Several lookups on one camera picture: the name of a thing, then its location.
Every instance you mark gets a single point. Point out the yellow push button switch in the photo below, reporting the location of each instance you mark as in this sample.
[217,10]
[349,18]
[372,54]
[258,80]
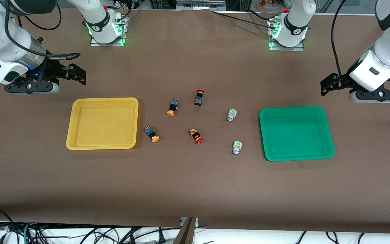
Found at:
[149,131]
[173,105]

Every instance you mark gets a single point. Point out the yellow plastic tray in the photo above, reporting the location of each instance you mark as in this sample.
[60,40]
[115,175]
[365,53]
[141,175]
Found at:
[102,123]

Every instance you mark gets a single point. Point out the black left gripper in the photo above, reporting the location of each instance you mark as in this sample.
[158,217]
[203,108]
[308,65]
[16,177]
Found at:
[342,81]

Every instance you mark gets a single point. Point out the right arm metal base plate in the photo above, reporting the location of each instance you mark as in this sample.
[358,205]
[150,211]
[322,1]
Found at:
[120,42]

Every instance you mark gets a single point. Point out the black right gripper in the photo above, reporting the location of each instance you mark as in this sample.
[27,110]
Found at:
[52,69]

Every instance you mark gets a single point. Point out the green push button switch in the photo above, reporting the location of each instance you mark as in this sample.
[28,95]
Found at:
[231,113]
[237,146]

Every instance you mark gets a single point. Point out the brown table cover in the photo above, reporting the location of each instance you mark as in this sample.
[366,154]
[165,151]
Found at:
[195,186]

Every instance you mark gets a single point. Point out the green plastic tray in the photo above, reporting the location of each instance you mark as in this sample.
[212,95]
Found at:
[296,134]

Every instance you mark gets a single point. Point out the red button black body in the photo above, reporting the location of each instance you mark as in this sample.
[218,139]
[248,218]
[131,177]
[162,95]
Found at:
[199,100]

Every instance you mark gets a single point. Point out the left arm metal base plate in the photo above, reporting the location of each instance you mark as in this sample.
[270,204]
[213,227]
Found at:
[298,48]

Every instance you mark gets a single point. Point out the orange background objects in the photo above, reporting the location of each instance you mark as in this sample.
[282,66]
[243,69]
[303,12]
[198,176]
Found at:
[269,2]

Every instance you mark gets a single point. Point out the dark table support beam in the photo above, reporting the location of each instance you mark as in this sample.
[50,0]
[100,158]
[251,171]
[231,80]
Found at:
[186,234]

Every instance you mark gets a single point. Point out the grey aluminium rail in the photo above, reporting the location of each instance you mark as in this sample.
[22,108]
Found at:
[200,4]

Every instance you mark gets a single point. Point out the red button orange body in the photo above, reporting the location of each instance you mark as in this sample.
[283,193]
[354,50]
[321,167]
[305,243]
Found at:
[195,134]

